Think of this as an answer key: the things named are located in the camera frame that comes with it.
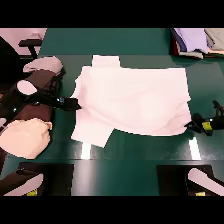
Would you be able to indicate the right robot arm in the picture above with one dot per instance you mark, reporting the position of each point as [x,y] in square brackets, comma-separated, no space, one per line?
[205,180]

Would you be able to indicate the lavender garment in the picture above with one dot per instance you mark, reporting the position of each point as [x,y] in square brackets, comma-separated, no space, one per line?
[193,39]

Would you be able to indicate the white T-shirt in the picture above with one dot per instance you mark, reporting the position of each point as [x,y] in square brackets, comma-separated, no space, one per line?
[133,100]

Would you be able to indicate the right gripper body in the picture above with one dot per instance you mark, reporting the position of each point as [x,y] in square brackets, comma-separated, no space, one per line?
[201,124]

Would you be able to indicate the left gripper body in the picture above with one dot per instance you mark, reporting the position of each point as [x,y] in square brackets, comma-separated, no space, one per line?
[68,103]

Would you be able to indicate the grey garment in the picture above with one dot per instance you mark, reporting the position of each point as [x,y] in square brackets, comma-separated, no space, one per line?
[216,38]

